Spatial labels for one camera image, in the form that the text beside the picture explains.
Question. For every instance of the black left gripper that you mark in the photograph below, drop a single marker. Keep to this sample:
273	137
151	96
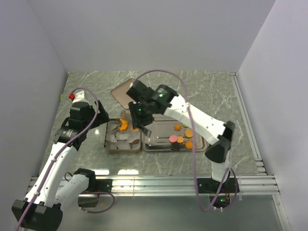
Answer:
103	117

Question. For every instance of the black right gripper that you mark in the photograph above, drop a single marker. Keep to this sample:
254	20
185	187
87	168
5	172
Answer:
136	120

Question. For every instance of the orange fish cookie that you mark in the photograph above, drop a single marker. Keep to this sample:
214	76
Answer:
123	127
123	121

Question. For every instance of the metal tongs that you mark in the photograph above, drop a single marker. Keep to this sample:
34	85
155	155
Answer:
124	113

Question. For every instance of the pink macaron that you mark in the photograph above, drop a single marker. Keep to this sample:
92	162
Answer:
173	138

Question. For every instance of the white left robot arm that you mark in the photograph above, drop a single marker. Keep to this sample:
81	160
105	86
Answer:
43	206

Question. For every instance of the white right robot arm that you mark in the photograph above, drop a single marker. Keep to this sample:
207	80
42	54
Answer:
218	134

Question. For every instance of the rose gold cookie tin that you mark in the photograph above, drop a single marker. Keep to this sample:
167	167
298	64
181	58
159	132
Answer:
122	144

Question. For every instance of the white paper cup liners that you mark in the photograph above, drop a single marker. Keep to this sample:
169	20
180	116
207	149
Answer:
120	142

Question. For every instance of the stainless steel tray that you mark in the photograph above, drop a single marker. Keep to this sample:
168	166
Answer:
162	128

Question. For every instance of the rose gold tin lid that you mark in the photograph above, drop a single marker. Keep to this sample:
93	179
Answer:
120	93

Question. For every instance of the black sandwich cookie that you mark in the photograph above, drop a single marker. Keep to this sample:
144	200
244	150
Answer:
175	146

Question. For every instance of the round tan sandwich cookie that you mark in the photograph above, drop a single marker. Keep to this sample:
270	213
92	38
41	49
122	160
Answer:
188	133

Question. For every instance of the chocolate chip cookie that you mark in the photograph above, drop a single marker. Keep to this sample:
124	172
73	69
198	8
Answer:
189	145

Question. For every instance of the aluminium front rail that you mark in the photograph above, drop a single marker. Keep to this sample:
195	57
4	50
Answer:
167	185

